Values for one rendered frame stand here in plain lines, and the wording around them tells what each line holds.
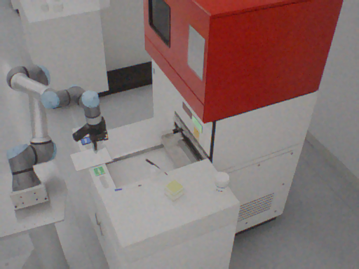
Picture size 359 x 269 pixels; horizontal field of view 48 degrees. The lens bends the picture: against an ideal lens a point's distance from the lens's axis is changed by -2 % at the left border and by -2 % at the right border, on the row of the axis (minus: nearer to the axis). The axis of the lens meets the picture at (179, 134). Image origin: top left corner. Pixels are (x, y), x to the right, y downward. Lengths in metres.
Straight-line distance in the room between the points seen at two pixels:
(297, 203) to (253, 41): 1.80
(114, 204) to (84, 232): 1.15
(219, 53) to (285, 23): 0.36
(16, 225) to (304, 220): 2.10
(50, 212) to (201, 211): 0.80
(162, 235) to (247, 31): 1.01
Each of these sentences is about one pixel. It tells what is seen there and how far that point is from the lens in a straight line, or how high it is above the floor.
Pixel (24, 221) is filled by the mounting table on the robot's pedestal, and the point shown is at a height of 0.82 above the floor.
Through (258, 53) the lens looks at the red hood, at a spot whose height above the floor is 1.57.
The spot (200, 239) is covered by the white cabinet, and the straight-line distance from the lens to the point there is 2.16.
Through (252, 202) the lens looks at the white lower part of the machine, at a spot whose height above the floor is 0.38.
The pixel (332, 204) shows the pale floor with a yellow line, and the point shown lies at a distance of 3.54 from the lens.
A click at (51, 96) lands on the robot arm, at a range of 1.90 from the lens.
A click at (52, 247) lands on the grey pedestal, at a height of 0.40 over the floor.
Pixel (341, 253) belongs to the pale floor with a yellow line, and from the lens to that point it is 3.27.
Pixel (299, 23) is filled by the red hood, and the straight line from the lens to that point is 2.09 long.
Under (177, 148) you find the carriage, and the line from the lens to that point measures 2.45.
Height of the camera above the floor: 2.57
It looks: 42 degrees down
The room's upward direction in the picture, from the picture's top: 1 degrees clockwise
